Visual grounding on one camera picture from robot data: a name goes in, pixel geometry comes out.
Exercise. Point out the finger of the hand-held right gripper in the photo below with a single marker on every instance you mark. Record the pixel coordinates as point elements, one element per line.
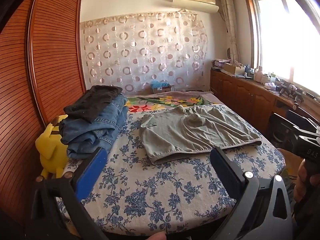
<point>285,121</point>

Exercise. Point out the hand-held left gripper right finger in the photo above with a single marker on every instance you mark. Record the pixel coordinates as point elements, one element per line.
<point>225,172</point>

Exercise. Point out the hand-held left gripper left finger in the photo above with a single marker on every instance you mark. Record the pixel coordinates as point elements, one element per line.
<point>91,173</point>

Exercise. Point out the grey-green pants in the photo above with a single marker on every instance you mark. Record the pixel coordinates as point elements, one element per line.
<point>195,132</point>

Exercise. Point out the person's right hand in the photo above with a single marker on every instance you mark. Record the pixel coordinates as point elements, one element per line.
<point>301,182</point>

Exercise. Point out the person's left hand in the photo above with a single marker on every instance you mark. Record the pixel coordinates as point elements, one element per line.
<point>156,236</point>

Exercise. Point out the folded blue jeans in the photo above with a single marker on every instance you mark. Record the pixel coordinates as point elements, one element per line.
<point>100,142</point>
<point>110,120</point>

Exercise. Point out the yellow plush toy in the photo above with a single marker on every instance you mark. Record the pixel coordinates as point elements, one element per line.
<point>51,152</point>

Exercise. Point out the white bottle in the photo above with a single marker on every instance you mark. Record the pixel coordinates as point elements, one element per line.
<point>258,75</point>

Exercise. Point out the wooden side cabinet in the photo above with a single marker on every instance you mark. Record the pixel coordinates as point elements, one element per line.
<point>240,92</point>

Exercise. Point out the blue floral bed cover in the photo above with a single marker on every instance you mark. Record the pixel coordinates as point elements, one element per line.
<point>150,195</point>

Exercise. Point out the blue bottle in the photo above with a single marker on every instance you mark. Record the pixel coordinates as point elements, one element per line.
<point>247,69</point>

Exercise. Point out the folded black garment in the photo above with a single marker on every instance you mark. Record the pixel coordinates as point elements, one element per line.
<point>92,101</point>

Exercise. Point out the open cardboard box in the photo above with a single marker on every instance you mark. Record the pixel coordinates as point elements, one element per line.
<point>232,69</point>

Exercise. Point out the window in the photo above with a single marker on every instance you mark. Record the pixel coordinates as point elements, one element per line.
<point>282,37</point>

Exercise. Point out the stack of papers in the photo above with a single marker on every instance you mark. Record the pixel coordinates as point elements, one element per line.
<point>221,63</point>

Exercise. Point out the colourful flowered blanket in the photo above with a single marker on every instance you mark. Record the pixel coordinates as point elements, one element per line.
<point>160,102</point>

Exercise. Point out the cardboard box with blue cloth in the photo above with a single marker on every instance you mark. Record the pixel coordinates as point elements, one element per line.
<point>161,87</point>

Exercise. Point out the white patterned window curtain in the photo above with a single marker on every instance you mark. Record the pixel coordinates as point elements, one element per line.
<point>231,22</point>

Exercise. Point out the wooden slatted wardrobe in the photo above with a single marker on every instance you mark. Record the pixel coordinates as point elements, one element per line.
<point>50,55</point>

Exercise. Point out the sheer circle-patterned curtain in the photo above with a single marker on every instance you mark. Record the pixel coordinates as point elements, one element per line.
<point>145,52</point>

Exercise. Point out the wall air conditioner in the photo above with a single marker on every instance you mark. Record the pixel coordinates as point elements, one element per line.
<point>195,0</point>

